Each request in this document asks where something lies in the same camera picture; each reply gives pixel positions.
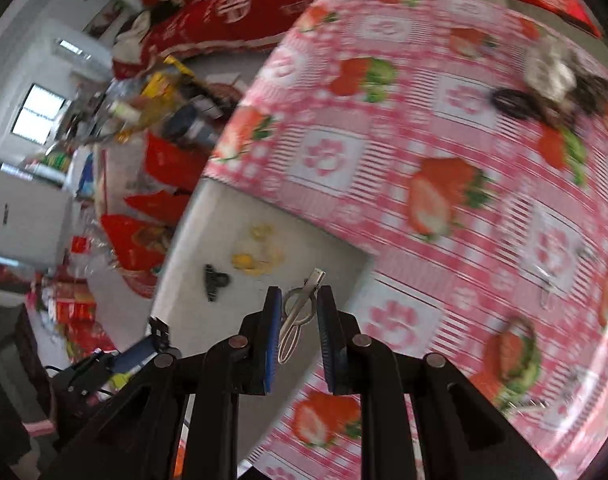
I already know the stack of red boxes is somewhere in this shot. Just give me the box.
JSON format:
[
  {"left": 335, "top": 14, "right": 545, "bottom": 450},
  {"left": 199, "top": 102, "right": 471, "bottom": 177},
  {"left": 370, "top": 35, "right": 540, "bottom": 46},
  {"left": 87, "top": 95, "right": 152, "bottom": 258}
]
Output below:
[{"left": 34, "top": 280, "right": 117, "bottom": 366}]

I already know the white flocked jewelry tray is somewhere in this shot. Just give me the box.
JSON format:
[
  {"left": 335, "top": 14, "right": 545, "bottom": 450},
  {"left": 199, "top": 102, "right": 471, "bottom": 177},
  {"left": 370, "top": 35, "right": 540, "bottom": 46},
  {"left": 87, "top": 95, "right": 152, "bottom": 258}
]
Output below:
[{"left": 150, "top": 177, "right": 376, "bottom": 467}]

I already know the red printed plastic bag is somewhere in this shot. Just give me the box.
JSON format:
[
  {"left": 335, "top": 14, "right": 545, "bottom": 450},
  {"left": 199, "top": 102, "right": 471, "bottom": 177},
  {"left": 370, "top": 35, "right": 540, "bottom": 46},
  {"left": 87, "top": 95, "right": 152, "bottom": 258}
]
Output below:
[{"left": 100, "top": 212, "right": 175, "bottom": 273}]

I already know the silver metal hair clip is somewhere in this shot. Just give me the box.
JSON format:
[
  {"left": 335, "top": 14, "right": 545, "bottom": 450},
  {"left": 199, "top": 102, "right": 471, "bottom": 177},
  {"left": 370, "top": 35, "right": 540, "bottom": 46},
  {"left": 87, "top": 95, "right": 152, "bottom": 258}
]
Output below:
[{"left": 277, "top": 267, "right": 327, "bottom": 365}]

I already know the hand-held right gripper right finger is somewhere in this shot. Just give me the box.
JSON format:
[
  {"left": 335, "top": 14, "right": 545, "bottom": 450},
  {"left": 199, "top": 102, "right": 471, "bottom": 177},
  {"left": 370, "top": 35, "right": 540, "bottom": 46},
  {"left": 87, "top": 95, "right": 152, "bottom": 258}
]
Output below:
[{"left": 316, "top": 285, "right": 560, "bottom": 480}]

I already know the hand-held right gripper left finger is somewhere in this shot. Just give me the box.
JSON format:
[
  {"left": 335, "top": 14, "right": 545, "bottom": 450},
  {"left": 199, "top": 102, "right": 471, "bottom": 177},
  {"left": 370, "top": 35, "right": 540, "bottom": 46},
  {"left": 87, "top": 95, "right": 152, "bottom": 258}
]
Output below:
[{"left": 44, "top": 286, "right": 285, "bottom": 480}]

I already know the silver rhinestone hair clip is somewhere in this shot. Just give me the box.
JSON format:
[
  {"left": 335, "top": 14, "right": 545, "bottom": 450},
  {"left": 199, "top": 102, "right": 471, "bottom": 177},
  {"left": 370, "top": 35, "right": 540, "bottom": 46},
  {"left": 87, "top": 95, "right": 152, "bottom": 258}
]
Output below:
[{"left": 531, "top": 247, "right": 592, "bottom": 308}]

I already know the red embroidered cushion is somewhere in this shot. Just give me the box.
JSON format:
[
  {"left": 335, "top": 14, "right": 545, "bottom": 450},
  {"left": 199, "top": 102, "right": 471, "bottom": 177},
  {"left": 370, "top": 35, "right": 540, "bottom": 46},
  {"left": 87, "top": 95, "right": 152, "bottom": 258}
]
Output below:
[{"left": 111, "top": 0, "right": 355, "bottom": 78}]

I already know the dark spotted hair claw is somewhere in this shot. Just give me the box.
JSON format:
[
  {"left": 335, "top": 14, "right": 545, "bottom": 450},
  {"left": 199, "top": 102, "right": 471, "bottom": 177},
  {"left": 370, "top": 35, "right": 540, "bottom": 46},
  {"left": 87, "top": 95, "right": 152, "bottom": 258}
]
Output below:
[{"left": 566, "top": 67, "right": 608, "bottom": 121}]

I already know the dark blue lidded jar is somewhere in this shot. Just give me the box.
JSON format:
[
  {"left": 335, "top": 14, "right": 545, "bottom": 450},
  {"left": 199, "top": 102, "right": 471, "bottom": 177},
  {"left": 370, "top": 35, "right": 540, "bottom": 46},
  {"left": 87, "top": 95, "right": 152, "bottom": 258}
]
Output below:
[{"left": 161, "top": 102, "right": 220, "bottom": 148}]

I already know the yellow cord bracelet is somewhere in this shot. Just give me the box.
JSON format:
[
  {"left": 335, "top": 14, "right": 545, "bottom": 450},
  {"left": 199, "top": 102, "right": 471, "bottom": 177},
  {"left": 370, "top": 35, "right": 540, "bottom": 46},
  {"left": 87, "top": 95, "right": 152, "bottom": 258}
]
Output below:
[{"left": 231, "top": 224, "right": 287, "bottom": 278}]

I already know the window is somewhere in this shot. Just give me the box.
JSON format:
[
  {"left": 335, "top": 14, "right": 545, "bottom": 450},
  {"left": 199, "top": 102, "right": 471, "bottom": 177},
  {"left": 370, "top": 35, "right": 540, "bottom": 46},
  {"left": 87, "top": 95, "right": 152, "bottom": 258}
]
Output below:
[{"left": 11, "top": 83, "right": 67, "bottom": 145}]

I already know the white cabinet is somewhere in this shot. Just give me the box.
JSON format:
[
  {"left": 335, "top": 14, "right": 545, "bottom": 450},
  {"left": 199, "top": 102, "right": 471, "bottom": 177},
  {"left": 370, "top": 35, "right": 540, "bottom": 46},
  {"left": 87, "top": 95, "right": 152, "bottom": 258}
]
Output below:
[{"left": 0, "top": 157, "right": 75, "bottom": 267}]

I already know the yellow snack packet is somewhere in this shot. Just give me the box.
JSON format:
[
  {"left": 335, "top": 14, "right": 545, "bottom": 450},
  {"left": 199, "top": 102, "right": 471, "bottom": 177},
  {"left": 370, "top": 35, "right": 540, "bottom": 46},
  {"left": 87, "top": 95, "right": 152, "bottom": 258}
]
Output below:
[{"left": 140, "top": 55, "right": 195, "bottom": 103}]

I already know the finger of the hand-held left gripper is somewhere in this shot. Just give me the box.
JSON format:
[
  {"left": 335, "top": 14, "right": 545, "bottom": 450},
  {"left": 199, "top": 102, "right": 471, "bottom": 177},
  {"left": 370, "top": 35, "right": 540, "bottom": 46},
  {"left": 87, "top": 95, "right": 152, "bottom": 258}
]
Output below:
[{"left": 115, "top": 317, "right": 174, "bottom": 380}]

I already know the black hair comb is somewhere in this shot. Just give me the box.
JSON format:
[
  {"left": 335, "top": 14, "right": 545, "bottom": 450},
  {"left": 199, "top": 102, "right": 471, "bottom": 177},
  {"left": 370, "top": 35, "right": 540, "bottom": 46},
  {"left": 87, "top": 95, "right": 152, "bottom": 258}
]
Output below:
[{"left": 492, "top": 88, "right": 541, "bottom": 121}]

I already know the black claw hair clip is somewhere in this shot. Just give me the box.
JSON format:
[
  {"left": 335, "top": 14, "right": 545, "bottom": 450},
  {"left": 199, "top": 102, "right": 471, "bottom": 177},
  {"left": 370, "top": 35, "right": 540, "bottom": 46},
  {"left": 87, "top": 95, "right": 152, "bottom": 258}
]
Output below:
[{"left": 202, "top": 263, "right": 232, "bottom": 303}]

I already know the pink strawberry print tablecloth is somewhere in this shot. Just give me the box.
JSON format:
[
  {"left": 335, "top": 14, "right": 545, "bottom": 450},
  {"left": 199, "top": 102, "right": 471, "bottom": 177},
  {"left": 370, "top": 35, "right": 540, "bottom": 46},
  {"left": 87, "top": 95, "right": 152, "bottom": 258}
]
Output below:
[{"left": 204, "top": 0, "right": 608, "bottom": 480}]

